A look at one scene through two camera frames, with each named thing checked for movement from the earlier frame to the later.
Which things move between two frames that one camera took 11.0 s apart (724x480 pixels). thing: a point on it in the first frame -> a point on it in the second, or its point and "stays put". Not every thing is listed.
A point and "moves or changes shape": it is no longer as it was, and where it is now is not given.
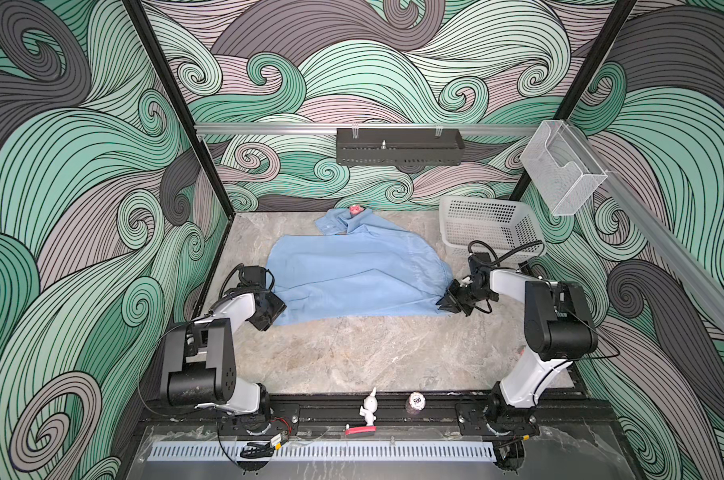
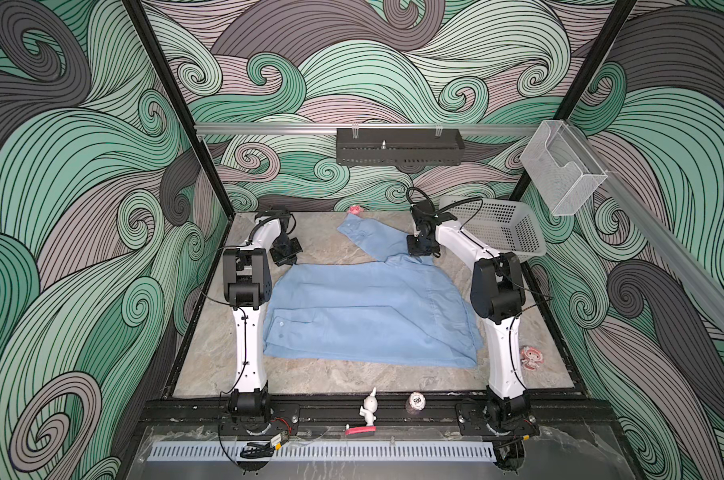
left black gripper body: [273, 306] -> [284, 249]
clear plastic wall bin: [561, 168] stays put
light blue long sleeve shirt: [363, 264] moves or changes shape
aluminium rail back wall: [367, 128] stays put
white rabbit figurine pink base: [368, 410] stays put
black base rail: [568, 416] stays put
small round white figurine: [416, 402] stays put
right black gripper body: [466, 296] -> [417, 245]
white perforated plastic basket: [504, 223] stays put
